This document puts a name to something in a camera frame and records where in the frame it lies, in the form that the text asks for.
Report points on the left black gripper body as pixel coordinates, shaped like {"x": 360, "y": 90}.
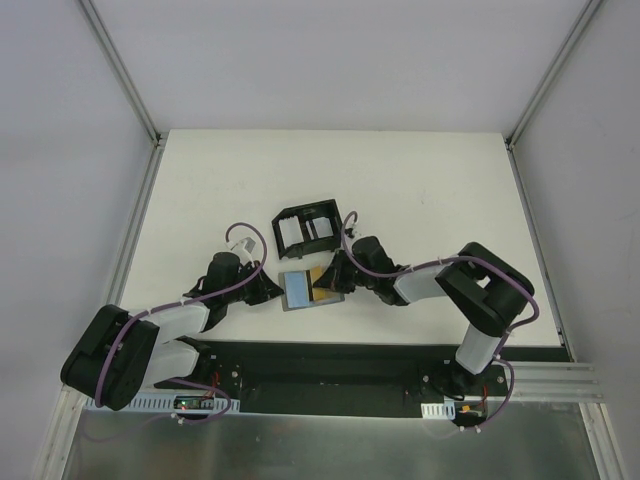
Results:
{"x": 255, "y": 285}

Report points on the black plastic card tray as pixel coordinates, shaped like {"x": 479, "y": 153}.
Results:
{"x": 320, "y": 223}

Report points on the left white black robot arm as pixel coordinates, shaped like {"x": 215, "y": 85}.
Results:
{"x": 119, "y": 352}

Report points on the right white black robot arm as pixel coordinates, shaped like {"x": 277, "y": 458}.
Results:
{"x": 487, "y": 291}

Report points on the white card stack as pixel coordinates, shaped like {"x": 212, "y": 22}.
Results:
{"x": 291, "y": 232}

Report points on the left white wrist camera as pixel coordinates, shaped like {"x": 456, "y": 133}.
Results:
{"x": 243, "y": 249}

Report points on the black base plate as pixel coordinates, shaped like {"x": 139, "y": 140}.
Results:
{"x": 387, "y": 381}

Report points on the left table edge rail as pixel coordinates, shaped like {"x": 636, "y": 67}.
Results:
{"x": 126, "y": 251}

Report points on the table edge rail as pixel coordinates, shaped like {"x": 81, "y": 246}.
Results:
{"x": 126, "y": 251}
{"x": 530, "y": 219}

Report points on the left white cable duct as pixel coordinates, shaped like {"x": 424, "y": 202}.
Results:
{"x": 181, "y": 404}

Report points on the white cable duct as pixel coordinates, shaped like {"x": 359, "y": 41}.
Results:
{"x": 438, "y": 411}
{"x": 181, "y": 404}

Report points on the right white cable duct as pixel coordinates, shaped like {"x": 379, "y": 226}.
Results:
{"x": 438, "y": 411}

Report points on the right table edge rail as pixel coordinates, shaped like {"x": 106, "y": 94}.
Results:
{"x": 530, "y": 219}

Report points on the front aluminium rail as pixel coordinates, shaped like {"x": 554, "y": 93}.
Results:
{"x": 566, "y": 382}

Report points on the left aluminium frame post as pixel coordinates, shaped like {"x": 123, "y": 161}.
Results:
{"x": 119, "y": 69}

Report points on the aluminium frame post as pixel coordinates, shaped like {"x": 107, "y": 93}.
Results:
{"x": 119, "y": 69}
{"x": 576, "y": 33}

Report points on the right aluminium frame post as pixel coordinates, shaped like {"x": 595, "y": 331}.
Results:
{"x": 576, "y": 33}

